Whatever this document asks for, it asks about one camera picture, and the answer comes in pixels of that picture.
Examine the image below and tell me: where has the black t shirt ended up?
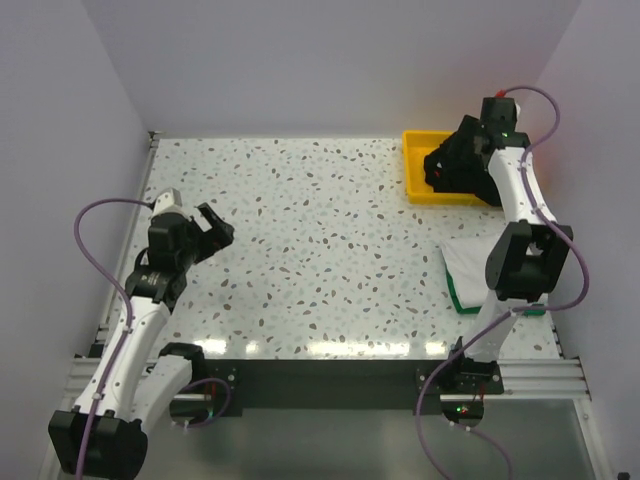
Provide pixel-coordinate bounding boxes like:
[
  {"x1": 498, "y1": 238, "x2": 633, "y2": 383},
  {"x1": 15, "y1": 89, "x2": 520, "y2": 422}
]
[{"x1": 423, "y1": 146, "x2": 462, "y2": 193}]

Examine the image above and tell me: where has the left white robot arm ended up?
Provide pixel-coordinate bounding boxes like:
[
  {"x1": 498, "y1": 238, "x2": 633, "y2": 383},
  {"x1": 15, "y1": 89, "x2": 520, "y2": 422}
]
[{"x1": 48, "y1": 189, "x2": 235, "y2": 479}]

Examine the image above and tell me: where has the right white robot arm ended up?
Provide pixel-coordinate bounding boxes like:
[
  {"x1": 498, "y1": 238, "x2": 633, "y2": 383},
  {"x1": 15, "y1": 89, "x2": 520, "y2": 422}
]
[{"x1": 435, "y1": 95, "x2": 573, "y2": 395}]

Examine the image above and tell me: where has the yellow plastic bin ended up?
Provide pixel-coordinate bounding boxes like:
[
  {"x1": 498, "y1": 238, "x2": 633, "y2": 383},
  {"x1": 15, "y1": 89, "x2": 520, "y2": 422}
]
[{"x1": 402, "y1": 130, "x2": 488, "y2": 207}]

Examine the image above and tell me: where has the folded white t shirt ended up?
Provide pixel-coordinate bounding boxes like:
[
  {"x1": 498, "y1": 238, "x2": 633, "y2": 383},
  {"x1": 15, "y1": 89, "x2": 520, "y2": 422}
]
[{"x1": 440, "y1": 233, "x2": 500, "y2": 310}]

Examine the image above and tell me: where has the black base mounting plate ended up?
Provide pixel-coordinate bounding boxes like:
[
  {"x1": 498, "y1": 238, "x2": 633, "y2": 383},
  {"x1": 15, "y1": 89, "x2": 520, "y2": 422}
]
[{"x1": 169, "y1": 358, "x2": 504, "y2": 419}]

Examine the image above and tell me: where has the folded green t shirt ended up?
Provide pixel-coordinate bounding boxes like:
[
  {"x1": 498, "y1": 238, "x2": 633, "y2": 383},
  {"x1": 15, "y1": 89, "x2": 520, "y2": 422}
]
[{"x1": 446, "y1": 269, "x2": 546, "y2": 317}]

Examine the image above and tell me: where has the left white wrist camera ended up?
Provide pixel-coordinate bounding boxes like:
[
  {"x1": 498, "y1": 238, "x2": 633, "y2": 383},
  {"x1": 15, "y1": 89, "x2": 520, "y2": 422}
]
[{"x1": 152, "y1": 188, "x2": 186, "y2": 217}]

